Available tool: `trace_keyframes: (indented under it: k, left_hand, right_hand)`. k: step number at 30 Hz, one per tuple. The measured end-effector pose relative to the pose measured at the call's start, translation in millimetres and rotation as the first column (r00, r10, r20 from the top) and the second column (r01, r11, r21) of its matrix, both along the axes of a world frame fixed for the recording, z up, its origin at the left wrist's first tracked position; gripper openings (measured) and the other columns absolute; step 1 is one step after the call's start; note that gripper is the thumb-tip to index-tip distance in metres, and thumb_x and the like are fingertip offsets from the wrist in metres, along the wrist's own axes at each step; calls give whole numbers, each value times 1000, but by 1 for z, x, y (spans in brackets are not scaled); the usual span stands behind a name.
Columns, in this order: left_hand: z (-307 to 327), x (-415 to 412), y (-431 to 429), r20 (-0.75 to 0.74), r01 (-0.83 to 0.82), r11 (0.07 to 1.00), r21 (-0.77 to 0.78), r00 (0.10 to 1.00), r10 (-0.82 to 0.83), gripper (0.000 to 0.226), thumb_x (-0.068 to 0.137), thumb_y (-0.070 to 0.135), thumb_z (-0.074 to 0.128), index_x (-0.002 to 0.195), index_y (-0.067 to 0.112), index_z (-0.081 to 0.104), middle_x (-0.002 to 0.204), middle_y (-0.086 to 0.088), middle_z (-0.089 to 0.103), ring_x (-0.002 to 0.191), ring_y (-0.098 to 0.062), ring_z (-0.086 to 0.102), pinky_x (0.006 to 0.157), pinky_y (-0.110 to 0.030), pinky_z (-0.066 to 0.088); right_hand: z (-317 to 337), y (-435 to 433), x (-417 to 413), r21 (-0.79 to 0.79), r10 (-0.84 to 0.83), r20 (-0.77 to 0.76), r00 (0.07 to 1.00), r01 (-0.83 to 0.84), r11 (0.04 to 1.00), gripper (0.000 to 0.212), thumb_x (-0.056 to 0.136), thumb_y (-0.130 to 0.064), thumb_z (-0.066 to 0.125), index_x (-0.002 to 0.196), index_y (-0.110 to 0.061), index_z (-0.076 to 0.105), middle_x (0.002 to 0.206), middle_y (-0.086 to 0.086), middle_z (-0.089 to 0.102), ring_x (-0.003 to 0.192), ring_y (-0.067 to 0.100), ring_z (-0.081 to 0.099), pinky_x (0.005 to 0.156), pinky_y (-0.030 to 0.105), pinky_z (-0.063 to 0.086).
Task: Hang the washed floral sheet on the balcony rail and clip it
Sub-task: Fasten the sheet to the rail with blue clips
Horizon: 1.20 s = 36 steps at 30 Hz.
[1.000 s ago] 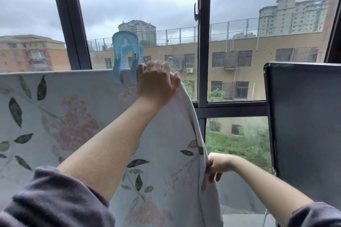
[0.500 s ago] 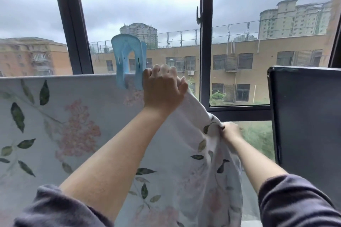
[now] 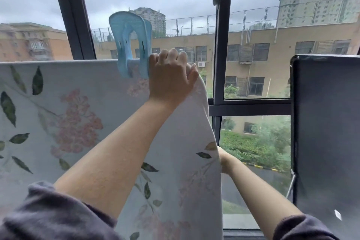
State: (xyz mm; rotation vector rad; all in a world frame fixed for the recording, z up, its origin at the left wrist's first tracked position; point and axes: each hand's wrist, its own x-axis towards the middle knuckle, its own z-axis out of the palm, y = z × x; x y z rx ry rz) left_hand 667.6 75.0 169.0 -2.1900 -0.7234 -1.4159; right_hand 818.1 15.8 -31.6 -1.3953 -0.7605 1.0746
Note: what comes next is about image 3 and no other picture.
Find person's right hand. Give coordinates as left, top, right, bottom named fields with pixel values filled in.
left=218, top=146, right=240, bottom=176

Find person's left hand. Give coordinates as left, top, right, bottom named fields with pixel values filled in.
left=148, top=48, right=200, bottom=108

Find light blue clothes peg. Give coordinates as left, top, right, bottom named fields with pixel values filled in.
left=109, top=11, right=153, bottom=79

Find floral light blue bedsheet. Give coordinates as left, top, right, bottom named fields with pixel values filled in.
left=0, top=60, right=224, bottom=240

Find person's right forearm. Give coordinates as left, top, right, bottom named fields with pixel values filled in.
left=225, top=161, right=303, bottom=239

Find person's left forearm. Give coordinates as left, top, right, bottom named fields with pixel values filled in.
left=53, top=99, right=175, bottom=219

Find person's dark right sleeve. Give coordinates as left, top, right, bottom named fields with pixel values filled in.
left=273, top=214, right=341, bottom=240

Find person's dark sleeve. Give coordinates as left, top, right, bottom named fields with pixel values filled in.
left=0, top=181, right=122, bottom=240
left=273, top=214, right=341, bottom=240

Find person's dark left sleeve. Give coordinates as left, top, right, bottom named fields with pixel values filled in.
left=0, top=181, right=122, bottom=240

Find grey tall apartment block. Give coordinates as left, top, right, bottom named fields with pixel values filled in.
left=128, top=7, right=167, bottom=38

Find black flat panel board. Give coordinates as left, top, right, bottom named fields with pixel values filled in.
left=286, top=54, right=360, bottom=240

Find long beige building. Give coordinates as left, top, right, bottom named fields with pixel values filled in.
left=94, top=22, right=360, bottom=135

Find brown brick building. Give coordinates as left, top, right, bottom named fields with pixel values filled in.
left=0, top=22, right=74, bottom=63

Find white tall apartment buildings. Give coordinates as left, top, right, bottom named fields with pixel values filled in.
left=276, top=0, right=360, bottom=28

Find black metal window frame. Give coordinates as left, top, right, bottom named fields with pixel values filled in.
left=49, top=0, right=293, bottom=232

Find rooftop wire fence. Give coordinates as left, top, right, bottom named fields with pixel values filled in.
left=91, top=6, right=281, bottom=43

